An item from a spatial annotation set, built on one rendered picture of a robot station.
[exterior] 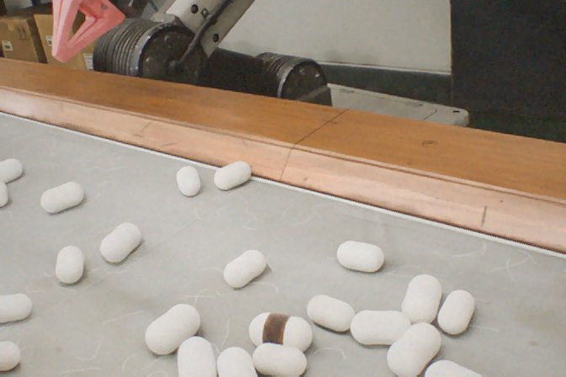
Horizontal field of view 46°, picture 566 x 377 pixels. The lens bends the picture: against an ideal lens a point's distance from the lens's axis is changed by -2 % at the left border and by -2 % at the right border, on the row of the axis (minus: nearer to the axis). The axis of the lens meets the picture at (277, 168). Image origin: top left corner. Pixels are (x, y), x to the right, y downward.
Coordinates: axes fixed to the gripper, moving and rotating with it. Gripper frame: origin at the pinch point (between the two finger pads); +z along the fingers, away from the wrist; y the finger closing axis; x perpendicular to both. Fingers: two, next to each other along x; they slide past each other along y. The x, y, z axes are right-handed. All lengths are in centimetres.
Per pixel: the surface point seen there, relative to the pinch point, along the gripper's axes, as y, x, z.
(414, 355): 45.8, -1.1, 14.3
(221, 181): 21.1, 6.5, 6.8
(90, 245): 16.8, 0.1, 16.0
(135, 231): 21.2, -0.1, 13.7
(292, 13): -123, 159, -101
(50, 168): 0.0, 4.9, 10.9
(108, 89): -7.5, 12.2, -1.3
